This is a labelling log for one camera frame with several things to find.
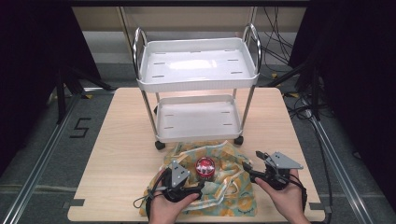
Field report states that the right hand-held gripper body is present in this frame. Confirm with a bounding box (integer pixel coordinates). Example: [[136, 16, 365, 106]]
[[263, 151, 304, 191]]

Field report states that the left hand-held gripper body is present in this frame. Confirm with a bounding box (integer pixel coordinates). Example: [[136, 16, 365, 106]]
[[161, 160, 204, 203]]

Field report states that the red can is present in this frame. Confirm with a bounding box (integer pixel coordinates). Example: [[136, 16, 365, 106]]
[[194, 156, 217, 183]]

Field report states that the yellow green patterned cloth bag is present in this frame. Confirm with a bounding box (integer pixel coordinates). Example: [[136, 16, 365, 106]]
[[138, 140, 259, 218]]

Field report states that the white two-tier cart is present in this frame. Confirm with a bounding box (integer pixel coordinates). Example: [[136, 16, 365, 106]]
[[132, 22, 262, 151]]

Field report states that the person's left hand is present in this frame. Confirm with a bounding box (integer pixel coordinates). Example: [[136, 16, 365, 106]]
[[148, 189, 201, 224]]

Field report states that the person's right hand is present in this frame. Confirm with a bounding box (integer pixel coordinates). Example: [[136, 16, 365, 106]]
[[254, 169, 308, 224]]

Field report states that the black metal stand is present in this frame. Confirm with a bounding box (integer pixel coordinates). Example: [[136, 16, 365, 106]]
[[55, 65, 117, 125], [263, 57, 322, 121]]

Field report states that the dark curtain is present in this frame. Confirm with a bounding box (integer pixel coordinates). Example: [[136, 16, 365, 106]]
[[288, 4, 396, 203], [0, 4, 102, 176]]

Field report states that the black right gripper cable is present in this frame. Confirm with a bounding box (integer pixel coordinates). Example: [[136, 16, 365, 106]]
[[289, 175, 309, 213]]

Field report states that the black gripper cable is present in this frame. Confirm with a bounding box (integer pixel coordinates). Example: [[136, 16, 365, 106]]
[[289, 175, 309, 213], [133, 170, 169, 220]]

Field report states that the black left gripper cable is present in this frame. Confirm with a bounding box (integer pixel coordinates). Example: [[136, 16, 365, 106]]
[[133, 170, 169, 220]]

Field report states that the black floor cable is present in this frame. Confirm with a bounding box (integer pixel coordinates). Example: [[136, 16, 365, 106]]
[[283, 92, 334, 224]]

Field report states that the aluminium floor rail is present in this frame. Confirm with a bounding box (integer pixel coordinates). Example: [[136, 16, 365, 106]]
[[0, 92, 82, 224], [306, 109, 376, 224]]

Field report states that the bundle of black floor cables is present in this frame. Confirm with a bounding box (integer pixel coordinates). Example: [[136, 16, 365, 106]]
[[261, 6, 297, 80]]

